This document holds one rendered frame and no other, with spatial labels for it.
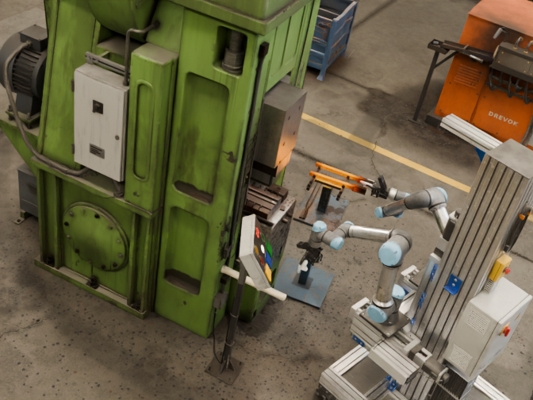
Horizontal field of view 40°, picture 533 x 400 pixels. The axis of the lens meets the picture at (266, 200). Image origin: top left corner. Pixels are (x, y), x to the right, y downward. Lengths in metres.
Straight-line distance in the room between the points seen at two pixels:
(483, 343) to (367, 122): 3.99
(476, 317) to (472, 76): 4.01
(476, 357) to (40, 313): 2.84
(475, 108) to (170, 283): 4.10
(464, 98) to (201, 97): 4.21
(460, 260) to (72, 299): 2.69
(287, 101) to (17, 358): 2.36
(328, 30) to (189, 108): 4.09
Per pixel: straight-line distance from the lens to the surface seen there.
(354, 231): 4.14
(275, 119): 4.16
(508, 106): 7.72
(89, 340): 5.05
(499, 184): 3.76
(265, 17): 3.63
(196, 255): 4.73
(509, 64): 7.41
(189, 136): 4.25
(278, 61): 4.16
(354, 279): 5.77
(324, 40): 8.12
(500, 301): 4.16
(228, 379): 4.89
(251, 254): 3.98
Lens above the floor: 3.86
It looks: 38 degrees down
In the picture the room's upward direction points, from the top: 11 degrees clockwise
